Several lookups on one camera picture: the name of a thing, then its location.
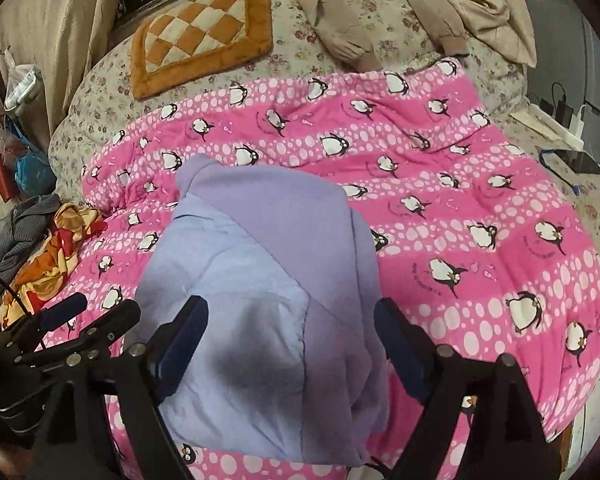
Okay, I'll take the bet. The white bed frame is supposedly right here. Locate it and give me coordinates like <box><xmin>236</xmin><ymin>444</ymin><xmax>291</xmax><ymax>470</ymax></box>
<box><xmin>570</xmin><ymin>375</ymin><xmax>600</xmax><ymax>463</ymax></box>

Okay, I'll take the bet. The white plastic bag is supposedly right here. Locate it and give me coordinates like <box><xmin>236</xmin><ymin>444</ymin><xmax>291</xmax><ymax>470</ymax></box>
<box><xmin>2</xmin><ymin>64</ymin><xmax>43</xmax><ymax>111</ymax></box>

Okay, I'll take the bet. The yellow orange cartoon towel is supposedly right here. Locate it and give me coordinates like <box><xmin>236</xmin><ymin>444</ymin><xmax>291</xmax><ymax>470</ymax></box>
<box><xmin>0</xmin><ymin>203</ymin><xmax>106</xmax><ymax>331</ymax></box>

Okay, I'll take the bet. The orange checkered cushion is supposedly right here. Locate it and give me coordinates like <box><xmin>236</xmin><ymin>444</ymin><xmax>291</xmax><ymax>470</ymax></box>
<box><xmin>130</xmin><ymin>0</ymin><xmax>273</xmax><ymax>101</ymax></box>

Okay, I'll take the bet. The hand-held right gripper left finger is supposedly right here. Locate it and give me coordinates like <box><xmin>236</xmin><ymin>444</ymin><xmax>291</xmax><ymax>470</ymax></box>
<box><xmin>30</xmin><ymin>296</ymin><xmax>210</xmax><ymax>480</ymax></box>

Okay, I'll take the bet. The black cable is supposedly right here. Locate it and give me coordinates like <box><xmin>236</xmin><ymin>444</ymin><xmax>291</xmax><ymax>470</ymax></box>
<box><xmin>0</xmin><ymin>262</ymin><xmax>33</xmax><ymax>321</ymax></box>

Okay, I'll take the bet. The brown jacket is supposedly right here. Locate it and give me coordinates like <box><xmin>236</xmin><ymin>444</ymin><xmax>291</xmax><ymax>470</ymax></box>
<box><xmin>235</xmin><ymin>0</ymin><xmax>471</xmax><ymax>71</ymax></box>

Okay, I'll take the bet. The white power strip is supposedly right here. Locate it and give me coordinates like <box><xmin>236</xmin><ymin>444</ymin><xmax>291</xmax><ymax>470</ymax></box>
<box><xmin>530</xmin><ymin>102</ymin><xmax>588</xmax><ymax>153</ymax></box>

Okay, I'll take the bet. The grey striped garment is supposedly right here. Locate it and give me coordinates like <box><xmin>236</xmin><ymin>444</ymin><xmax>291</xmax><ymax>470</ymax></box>
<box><xmin>0</xmin><ymin>192</ymin><xmax>63</xmax><ymax>321</ymax></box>

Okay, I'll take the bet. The beige curtain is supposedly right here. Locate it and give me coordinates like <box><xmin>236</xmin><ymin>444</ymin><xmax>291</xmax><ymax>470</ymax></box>
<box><xmin>0</xmin><ymin>0</ymin><xmax>136</xmax><ymax>126</ymax></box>

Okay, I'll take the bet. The lavender fleece garment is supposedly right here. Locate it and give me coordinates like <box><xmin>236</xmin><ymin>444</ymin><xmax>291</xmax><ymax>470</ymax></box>
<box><xmin>132</xmin><ymin>154</ymin><xmax>392</xmax><ymax>466</ymax></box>

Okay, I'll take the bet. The pink penguin print blanket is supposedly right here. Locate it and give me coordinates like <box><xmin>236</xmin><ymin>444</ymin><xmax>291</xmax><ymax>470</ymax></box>
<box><xmin>30</xmin><ymin>57</ymin><xmax>600</xmax><ymax>480</ymax></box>

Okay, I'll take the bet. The blue plastic bag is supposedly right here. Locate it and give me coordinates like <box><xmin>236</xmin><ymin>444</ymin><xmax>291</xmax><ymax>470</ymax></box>
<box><xmin>7</xmin><ymin>120</ymin><xmax>57</xmax><ymax>196</ymax></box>

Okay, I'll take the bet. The blue cable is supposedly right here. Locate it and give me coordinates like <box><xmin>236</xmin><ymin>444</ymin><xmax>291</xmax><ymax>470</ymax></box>
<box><xmin>539</xmin><ymin>149</ymin><xmax>581</xmax><ymax>195</ymax></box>

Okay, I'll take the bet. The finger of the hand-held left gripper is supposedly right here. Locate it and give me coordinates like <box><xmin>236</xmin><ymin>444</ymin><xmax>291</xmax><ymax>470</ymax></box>
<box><xmin>17</xmin><ymin>300</ymin><xmax>142</xmax><ymax>368</ymax></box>
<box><xmin>0</xmin><ymin>292</ymin><xmax>88</xmax><ymax>351</ymax></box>

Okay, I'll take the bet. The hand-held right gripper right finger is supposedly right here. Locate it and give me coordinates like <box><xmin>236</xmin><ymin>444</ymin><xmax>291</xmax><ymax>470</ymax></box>
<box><xmin>374</xmin><ymin>297</ymin><xmax>548</xmax><ymax>480</ymax></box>

